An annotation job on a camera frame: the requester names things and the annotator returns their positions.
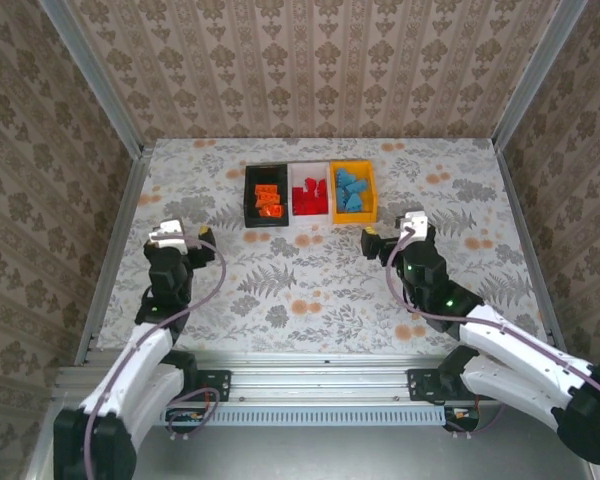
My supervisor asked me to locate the yellow plastic bin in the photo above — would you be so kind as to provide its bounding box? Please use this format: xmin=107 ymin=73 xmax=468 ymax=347
xmin=328 ymin=159 xmax=379 ymax=225

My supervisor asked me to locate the black plastic bin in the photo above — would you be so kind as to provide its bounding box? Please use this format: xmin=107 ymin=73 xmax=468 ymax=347
xmin=243 ymin=163 xmax=291 ymax=230

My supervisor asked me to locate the white plastic bin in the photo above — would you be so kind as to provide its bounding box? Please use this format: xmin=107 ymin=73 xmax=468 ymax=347
xmin=288 ymin=162 xmax=333 ymax=227

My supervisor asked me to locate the floral patterned table cover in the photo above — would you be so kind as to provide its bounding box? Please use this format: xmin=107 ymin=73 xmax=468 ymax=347
xmin=97 ymin=137 xmax=554 ymax=357

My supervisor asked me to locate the small connector board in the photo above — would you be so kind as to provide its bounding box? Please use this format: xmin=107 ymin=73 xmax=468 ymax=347
xmin=443 ymin=405 xmax=482 ymax=432
xmin=165 ymin=407 xmax=207 ymax=435

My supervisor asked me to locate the grey metal sheet panel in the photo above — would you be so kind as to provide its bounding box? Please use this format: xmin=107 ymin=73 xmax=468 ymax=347
xmin=54 ymin=424 xmax=594 ymax=480

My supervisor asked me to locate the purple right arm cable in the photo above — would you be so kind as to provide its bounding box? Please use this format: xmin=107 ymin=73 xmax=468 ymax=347
xmin=385 ymin=227 xmax=600 ymax=441

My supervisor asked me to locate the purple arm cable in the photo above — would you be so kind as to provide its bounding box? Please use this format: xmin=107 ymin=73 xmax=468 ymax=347
xmin=82 ymin=234 xmax=228 ymax=480
xmin=385 ymin=227 xmax=600 ymax=441

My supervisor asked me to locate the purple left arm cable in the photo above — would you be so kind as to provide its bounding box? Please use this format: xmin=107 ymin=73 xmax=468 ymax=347
xmin=82 ymin=234 xmax=228 ymax=480

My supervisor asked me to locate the aluminium side rail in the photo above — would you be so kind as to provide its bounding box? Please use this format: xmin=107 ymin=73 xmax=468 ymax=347
xmin=73 ymin=143 xmax=155 ymax=366
xmin=493 ymin=143 xmax=572 ymax=364

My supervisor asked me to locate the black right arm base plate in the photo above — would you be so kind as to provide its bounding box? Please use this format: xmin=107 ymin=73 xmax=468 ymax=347
xmin=407 ymin=368 xmax=499 ymax=404

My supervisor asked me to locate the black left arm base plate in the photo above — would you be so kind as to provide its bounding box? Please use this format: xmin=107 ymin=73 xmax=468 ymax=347
xmin=189 ymin=368 xmax=232 ymax=403

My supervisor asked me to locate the aluminium cross rail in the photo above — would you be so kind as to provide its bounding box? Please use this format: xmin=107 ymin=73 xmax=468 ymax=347
xmin=53 ymin=351 xmax=595 ymax=403

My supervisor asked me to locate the grey slotted cable duct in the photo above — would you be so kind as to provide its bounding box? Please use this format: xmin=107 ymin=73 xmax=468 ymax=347
xmin=72 ymin=405 xmax=447 ymax=427

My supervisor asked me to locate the aluminium frame post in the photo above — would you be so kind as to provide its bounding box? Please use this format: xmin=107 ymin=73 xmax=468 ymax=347
xmin=492 ymin=0 xmax=589 ymax=151
xmin=38 ymin=0 xmax=146 ymax=157

